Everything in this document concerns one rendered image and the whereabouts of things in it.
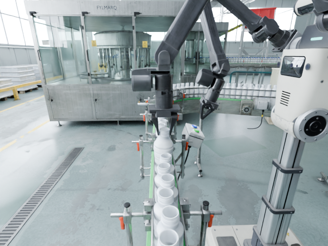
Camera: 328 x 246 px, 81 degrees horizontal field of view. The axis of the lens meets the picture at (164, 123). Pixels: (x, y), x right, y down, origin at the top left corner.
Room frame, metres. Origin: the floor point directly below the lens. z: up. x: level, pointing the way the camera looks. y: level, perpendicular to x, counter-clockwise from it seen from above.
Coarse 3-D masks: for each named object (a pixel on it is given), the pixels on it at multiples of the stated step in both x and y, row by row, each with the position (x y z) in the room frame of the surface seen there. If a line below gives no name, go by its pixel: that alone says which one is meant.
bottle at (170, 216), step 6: (162, 210) 0.32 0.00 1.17; (168, 210) 0.33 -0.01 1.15; (174, 210) 0.33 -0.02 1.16; (162, 216) 0.31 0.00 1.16; (168, 216) 0.33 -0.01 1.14; (174, 216) 0.33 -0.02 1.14; (162, 222) 0.31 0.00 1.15; (168, 222) 0.30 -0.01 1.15; (174, 222) 0.30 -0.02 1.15; (180, 222) 0.33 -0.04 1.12; (156, 228) 0.32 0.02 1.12; (162, 228) 0.31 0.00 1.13; (174, 228) 0.30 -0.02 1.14; (180, 228) 0.31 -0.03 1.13; (180, 234) 0.30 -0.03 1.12; (180, 240) 0.30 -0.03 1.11
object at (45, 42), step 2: (42, 40) 3.86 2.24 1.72; (44, 40) 3.86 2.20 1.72; (46, 40) 3.86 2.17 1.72; (48, 40) 3.86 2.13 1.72; (92, 40) 3.89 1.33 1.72; (94, 40) 3.89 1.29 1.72; (42, 42) 3.86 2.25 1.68; (44, 42) 3.86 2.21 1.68; (46, 42) 3.86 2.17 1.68; (48, 42) 3.86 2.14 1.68; (92, 42) 3.89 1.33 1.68; (94, 42) 3.89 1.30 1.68; (144, 42) 3.92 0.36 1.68; (146, 42) 3.92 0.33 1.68; (42, 44) 3.86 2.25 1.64; (44, 44) 3.86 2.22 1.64; (46, 44) 3.86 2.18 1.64; (48, 44) 3.86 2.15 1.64; (92, 44) 3.89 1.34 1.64; (94, 44) 3.89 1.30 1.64; (96, 44) 3.89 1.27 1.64; (144, 44) 3.92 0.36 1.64; (146, 44) 3.92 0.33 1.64; (144, 46) 3.92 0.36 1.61; (146, 46) 3.92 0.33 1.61
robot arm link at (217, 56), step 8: (208, 8) 1.01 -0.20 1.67; (200, 16) 1.02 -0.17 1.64; (208, 16) 0.99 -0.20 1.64; (208, 24) 0.98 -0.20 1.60; (208, 32) 0.97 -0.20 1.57; (216, 32) 0.97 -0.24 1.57; (208, 40) 0.96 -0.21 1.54; (216, 40) 0.96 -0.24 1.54; (208, 48) 0.97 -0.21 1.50; (216, 48) 0.94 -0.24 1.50; (216, 56) 0.92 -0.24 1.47; (224, 56) 0.93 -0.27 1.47; (216, 64) 0.91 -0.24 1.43
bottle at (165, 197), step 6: (162, 192) 0.39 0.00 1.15; (168, 192) 0.39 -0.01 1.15; (162, 198) 0.36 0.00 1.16; (168, 198) 0.36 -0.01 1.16; (156, 204) 0.38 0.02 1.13; (162, 204) 0.36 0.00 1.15; (168, 204) 0.36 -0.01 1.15; (174, 204) 0.38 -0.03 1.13; (156, 210) 0.36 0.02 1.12; (156, 216) 0.36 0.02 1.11; (156, 222) 0.36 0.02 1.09; (156, 234) 0.36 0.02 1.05; (156, 240) 0.36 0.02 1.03
